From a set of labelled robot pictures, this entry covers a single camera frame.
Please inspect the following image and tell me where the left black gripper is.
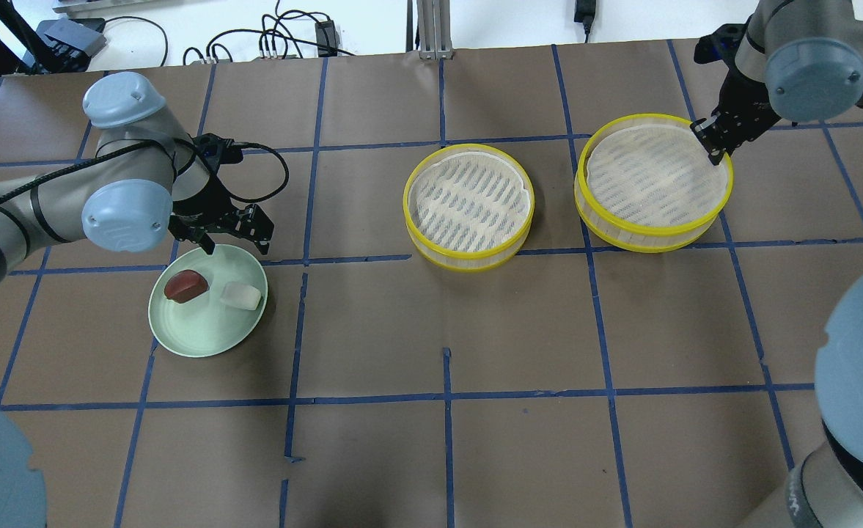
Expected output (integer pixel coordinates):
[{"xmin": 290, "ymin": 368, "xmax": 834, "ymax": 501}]
[{"xmin": 169, "ymin": 177, "xmax": 274, "ymax": 255}]

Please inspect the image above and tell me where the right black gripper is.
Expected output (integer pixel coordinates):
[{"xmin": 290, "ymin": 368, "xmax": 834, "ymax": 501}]
[{"xmin": 691, "ymin": 71, "xmax": 780, "ymax": 166}]

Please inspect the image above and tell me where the white bun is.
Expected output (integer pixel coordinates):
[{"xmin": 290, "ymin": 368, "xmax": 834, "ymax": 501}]
[{"xmin": 219, "ymin": 282, "xmax": 262, "ymax": 311}]

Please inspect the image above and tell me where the brown bun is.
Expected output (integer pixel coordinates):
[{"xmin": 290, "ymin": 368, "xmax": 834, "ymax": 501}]
[{"xmin": 163, "ymin": 268, "xmax": 210, "ymax": 304}]

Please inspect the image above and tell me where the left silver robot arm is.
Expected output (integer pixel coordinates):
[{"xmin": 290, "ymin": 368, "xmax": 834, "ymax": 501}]
[{"xmin": 0, "ymin": 71, "xmax": 274, "ymax": 283}]

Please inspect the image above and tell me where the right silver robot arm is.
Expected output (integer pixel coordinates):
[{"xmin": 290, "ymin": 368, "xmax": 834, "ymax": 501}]
[{"xmin": 318, "ymin": 1, "xmax": 863, "ymax": 268}]

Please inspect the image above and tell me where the yellow bamboo steamer layer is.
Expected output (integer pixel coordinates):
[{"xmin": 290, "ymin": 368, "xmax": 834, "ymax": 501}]
[
  {"xmin": 402, "ymin": 143, "xmax": 536, "ymax": 273},
  {"xmin": 573, "ymin": 113, "xmax": 734, "ymax": 254}
]

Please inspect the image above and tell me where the light green plate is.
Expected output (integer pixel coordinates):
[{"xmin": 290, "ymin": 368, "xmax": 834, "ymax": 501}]
[{"xmin": 147, "ymin": 244, "xmax": 269, "ymax": 358}]

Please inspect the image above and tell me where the black power adapter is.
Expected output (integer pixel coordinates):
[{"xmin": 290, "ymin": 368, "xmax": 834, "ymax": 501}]
[{"xmin": 315, "ymin": 20, "xmax": 339, "ymax": 56}]

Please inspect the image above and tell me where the black device on desk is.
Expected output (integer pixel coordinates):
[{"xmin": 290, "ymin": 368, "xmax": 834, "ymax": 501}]
[{"xmin": 37, "ymin": 18, "xmax": 106, "ymax": 58}]

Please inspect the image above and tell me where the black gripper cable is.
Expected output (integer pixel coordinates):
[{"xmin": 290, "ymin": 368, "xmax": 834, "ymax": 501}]
[{"xmin": 222, "ymin": 142, "xmax": 290, "ymax": 205}]

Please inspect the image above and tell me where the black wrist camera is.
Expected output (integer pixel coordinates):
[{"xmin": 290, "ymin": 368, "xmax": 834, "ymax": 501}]
[{"xmin": 193, "ymin": 133, "xmax": 244, "ymax": 169}]

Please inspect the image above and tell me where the black cable bundle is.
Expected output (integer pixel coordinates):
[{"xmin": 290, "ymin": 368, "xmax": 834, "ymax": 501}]
[{"xmin": 183, "ymin": 0, "xmax": 355, "ymax": 65}]

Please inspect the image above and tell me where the black camera tripod arm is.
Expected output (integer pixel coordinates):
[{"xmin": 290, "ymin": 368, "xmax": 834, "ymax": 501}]
[{"xmin": 0, "ymin": 1, "xmax": 65, "ymax": 74}]

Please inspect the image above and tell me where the aluminium frame post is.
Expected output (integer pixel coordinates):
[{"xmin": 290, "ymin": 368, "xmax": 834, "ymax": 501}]
[{"xmin": 416, "ymin": 0, "xmax": 454, "ymax": 61}]

